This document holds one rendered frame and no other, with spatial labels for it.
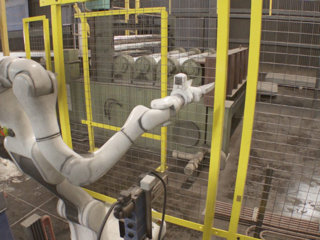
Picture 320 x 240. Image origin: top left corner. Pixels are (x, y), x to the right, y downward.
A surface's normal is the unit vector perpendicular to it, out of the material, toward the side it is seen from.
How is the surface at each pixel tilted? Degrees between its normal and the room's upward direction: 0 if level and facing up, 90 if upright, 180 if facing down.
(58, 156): 79
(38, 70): 60
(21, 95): 96
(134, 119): 41
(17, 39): 90
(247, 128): 90
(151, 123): 95
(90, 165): 69
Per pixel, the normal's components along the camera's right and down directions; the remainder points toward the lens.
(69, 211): -0.42, 0.04
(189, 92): 0.71, -0.32
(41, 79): 0.86, -0.19
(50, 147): 0.28, 0.15
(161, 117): 0.73, 0.25
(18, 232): 0.00, -0.95
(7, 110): 0.77, 0.43
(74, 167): 0.23, -0.11
